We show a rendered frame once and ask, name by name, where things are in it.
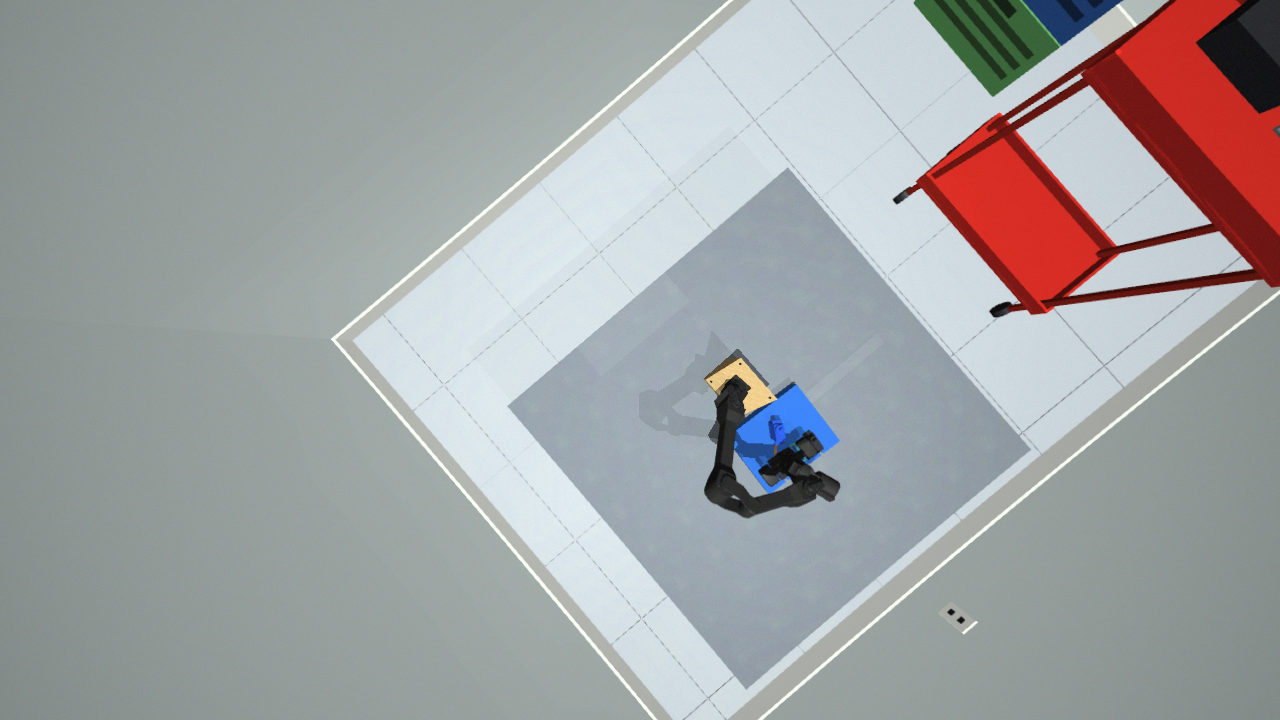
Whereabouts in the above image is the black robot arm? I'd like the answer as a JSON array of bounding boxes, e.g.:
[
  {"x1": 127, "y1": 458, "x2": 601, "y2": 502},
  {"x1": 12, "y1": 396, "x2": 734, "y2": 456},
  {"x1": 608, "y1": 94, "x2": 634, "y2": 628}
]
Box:
[{"x1": 704, "y1": 375, "x2": 840, "y2": 519}]

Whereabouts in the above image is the blue rectangular platform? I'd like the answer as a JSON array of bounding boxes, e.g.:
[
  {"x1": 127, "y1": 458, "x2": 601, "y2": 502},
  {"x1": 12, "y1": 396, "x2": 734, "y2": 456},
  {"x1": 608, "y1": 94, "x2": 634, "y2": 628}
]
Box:
[{"x1": 733, "y1": 384, "x2": 840, "y2": 493}]

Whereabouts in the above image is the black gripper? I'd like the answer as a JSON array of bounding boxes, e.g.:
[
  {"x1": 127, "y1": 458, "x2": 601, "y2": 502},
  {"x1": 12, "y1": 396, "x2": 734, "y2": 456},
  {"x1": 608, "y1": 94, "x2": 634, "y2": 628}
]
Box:
[{"x1": 758, "y1": 436, "x2": 817, "y2": 487}]

